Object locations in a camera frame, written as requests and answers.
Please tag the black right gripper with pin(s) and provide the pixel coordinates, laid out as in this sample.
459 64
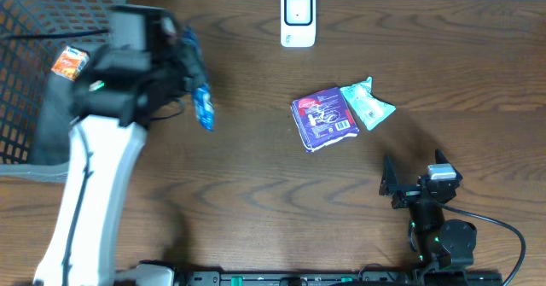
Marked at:
410 193

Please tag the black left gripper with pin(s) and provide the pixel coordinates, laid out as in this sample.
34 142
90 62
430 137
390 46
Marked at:
188 67

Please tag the blue biscuit packet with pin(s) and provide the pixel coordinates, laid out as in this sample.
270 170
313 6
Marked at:
201 94

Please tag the mint green wipes packet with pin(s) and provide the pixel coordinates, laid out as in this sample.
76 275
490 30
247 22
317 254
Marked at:
370 110

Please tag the orange tissue packet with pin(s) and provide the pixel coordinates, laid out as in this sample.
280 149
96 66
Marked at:
70 63

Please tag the purple Carefree pad pack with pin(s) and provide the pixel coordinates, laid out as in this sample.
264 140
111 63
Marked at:
323 118

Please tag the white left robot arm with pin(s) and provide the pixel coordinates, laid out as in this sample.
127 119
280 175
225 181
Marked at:
102 156

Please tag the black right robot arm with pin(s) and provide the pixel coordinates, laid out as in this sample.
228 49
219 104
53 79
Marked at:
444 244

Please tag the white barcode scanner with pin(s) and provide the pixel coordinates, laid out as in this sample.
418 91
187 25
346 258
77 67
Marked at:
298 23

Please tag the dark grey plastic basket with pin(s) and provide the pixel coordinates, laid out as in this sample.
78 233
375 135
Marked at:
35 119

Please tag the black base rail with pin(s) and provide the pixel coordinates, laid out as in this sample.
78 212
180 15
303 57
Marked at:
372 277

